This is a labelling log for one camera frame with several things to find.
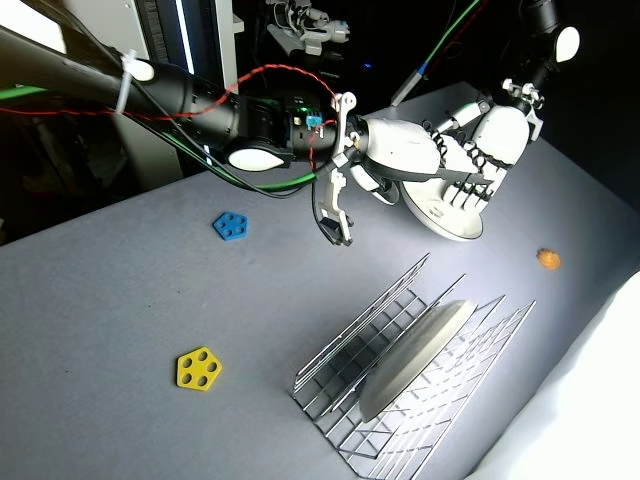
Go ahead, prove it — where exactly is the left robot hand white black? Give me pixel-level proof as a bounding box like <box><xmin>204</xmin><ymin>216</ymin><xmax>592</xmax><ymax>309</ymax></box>
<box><xmin>432</xmin><ymin>98</ymin><xmax>531</xmax><ymax>212</ymax></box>

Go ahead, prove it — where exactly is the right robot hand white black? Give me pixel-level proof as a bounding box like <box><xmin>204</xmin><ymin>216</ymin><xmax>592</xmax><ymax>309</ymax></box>
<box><xmin>348</xmin><ymin>115</ymin><xmax>495</xmax><ymax>207</ymax></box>

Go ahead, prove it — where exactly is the white plate dark underside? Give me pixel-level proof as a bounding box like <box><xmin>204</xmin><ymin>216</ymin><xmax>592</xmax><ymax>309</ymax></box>
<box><xmin>401</xmin><ymin>179</ymin><xmax>485</xmax><ymax>242</ymax></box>
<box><xmin>358</xmin><ymin>299</ymin><xmax>479</xmax><ymax>424</ymax></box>

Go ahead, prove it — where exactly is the grey tube blue connector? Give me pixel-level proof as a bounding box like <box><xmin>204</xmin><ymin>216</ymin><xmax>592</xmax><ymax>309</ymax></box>
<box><xmin>389</xmin><ymin>67</ymin><xmax>429</xmax><ymax>107</ymax></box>

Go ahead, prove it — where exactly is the orange cookie shaped toy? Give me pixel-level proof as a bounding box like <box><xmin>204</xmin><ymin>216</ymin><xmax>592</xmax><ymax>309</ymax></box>
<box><xmin>536</xmin><ymin>248</ymin><xmax>562</xmax><ymax>272</ymax></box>

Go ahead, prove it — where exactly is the white grey mechanical device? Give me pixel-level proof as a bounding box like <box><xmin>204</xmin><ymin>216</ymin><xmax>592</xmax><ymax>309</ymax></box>
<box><xmin>267</xmin><ymin>0</ymin><xmax>351</xmax><ymax>56</ymax></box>

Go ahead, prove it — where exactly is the blue pentagon block with holes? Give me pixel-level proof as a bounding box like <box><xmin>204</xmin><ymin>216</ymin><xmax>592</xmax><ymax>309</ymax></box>
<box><xmin>212</xmin><ymin>211</ymin><xmax>250</xmax><ymax>244</ymax></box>

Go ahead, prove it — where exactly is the yellow pentagon block with holes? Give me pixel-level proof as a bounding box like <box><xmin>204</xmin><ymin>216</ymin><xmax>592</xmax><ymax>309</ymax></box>
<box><xmin>174</xmin><ymin>346</ymin><xmax>224</xmax><ymax>393</ymax></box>

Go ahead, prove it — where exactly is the white robot column LED strip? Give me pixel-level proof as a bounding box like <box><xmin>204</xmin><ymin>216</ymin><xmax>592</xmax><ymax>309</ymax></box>
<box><xmin>62</xmin><ymin>0</ymin><xmax>246</xmax><ymax>194</ymax></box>

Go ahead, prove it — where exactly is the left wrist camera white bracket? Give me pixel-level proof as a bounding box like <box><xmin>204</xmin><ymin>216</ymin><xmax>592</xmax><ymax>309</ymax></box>
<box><xmin>501</xmin><ymin>77</ymin><xmax>545</xmax><ymax>144</ymax></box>

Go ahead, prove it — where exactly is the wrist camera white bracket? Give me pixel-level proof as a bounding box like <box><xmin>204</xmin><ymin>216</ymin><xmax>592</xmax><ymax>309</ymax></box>
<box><xmin>312</xmin><ymin>91</ymin><xmax>359</xmax><ymax>248</ymax></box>
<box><xmin>501</xmin><ymin>77</ymin><xmax>545</xmax><ymax>144</ymax></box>

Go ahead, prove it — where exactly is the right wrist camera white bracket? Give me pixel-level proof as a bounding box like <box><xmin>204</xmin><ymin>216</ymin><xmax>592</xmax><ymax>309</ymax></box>
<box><xmin>312</xmin><ymin>91</ymin><xmax>359</xmax><ymax>248</ymax></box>

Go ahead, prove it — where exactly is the green left arm cable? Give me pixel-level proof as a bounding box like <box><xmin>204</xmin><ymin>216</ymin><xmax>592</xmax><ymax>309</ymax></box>
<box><xmin>422</xmin><ymin>0</ymin><xmax>481</xmax><ymax>66</ymax></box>

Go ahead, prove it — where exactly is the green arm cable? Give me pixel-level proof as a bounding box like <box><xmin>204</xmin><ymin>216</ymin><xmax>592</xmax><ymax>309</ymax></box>
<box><xmin>0</xmin><ymin>84</ymin><xmax>321</xmax><ymax>194</ymax></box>
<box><xmin>422</xmin><ymin>0</ymin><xmax>481</xmax><ymax>66</ymax></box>

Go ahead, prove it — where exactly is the green right arm cable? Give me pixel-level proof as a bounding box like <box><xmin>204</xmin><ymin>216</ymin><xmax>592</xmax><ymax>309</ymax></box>
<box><xmin>0</xmin><ymin>84</ymin><xmax>321</xmax><ymax>194</ymax></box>

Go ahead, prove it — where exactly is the red twisted right arm wire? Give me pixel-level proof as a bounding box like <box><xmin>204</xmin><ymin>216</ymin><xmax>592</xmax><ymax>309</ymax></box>
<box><xmin>0</xmin><ymin>63</ymin><xmax>337</xmax><ymax>174</ymax></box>

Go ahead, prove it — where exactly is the silver wire dish rack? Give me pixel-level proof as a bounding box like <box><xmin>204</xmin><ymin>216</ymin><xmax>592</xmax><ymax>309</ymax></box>
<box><xmin>290</xmin><ymin>252</ymin><xmax>537</xmax><ymax>480</ymax></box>

